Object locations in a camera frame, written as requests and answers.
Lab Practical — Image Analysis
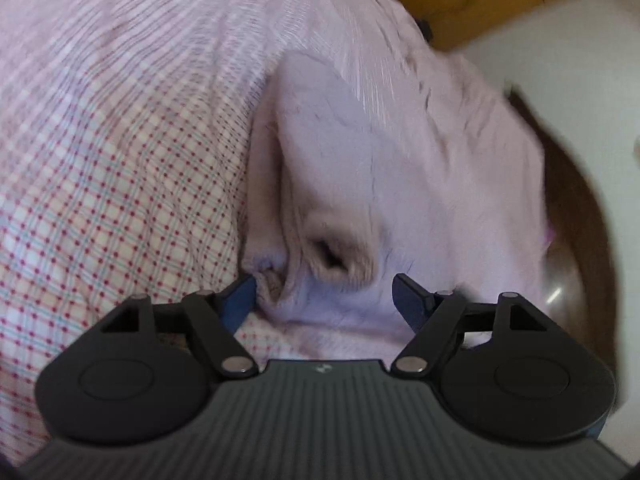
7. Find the pale pink small garment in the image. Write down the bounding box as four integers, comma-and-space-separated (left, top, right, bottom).
240, 50, 552, 361

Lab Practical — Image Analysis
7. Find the wooden wardrobe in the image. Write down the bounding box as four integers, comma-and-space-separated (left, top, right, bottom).
344, 0, 585, 52

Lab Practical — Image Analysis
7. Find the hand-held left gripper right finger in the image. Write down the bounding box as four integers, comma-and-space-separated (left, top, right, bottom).
390, 272, 549, 377

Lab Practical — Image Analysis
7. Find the pink checked blanket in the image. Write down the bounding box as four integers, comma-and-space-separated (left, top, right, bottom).
0, 0, 451, 466

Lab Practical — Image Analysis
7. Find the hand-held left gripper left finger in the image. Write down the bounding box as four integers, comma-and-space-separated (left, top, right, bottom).
100, 274, 260, 379

